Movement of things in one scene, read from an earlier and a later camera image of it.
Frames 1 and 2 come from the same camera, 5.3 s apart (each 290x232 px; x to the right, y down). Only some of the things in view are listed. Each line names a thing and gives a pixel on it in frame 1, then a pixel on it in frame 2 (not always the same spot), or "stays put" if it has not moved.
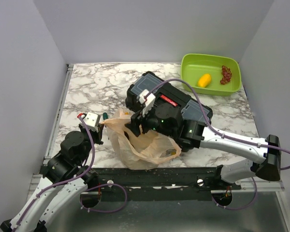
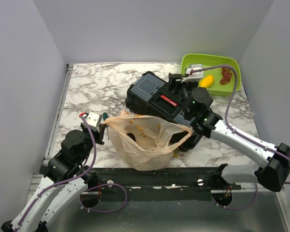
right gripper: (137, 119) to (172, 82)
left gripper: (98, 134) stays put
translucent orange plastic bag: (145, 151) stays put
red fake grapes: (227, 74) stays put
